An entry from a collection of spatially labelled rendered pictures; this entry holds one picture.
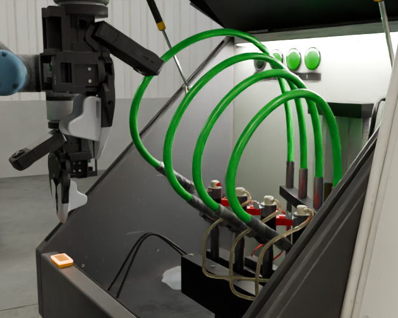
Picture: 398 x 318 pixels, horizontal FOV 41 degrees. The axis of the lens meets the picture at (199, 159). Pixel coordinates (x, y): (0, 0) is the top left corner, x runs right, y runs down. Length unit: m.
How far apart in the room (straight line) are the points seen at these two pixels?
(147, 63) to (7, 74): 0.27
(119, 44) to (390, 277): 0.48
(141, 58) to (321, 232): 0.35
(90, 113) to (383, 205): 0.42
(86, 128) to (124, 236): 0.61
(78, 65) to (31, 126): 6.64
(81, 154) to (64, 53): 0.42
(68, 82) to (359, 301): 0.50
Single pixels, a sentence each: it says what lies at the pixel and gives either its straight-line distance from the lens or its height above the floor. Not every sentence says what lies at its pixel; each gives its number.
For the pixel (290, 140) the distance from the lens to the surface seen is 1.15.
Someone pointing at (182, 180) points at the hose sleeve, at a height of 1.15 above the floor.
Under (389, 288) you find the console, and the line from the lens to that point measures 0.76.
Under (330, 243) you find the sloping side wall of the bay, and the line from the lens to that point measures 0.76.
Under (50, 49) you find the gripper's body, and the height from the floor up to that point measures 1.38.
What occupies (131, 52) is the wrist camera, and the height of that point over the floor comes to 1.38.
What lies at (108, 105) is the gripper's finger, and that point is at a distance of 0.74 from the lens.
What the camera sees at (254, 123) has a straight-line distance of 0.77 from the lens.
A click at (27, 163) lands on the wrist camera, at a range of 1.09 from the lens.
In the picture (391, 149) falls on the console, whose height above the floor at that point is 1.24.
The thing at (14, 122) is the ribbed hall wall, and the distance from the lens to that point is 7.34.
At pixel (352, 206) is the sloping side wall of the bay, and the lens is 0.78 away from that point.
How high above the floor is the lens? 1.35
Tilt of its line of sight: 9 degrees down
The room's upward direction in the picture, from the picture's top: straight up
